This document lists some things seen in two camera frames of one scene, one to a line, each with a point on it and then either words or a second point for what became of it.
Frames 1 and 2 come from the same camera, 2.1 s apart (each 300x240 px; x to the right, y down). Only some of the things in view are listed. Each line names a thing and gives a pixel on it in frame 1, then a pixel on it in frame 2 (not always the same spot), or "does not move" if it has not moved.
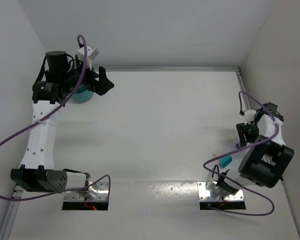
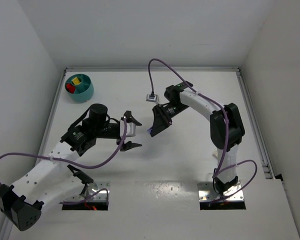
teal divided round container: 82,95 does not move
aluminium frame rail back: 172,69 does not move
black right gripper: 246,133 to 162,115
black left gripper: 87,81 to 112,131
